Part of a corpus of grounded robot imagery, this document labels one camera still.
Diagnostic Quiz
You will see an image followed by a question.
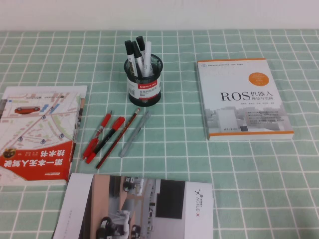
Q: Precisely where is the grey translucent pen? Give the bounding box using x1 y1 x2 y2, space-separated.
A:
119 111 152 158

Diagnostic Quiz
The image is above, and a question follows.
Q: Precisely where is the black mesh pen holder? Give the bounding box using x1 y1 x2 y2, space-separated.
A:
124 53 162 107

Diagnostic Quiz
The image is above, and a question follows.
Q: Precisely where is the red gel pen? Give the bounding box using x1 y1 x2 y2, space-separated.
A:
82 110 113 160

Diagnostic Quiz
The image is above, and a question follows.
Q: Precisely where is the green checkered tablecloth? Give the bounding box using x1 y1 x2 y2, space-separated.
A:
0 29 319 239

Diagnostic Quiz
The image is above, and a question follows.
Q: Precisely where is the black marker with red cap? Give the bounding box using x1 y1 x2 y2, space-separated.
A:
85 116 126 164

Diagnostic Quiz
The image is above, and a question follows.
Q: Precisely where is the red black striped pencil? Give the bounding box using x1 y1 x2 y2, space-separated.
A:
96 108 141 170

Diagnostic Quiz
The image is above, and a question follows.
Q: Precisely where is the black-capped white marker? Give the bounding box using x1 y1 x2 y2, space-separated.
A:
124 40 137 77
132 40 145 77
136 35 151 75

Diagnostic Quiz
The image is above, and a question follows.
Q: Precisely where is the white ROS book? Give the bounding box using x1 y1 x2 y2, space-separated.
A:
196 57 295 141

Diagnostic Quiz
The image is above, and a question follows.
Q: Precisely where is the white AgileX brochure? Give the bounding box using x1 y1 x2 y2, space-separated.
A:
51 173 215 239

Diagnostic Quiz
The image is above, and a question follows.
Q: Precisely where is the red map-cover book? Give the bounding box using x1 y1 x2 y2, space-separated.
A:
0 85 88 186

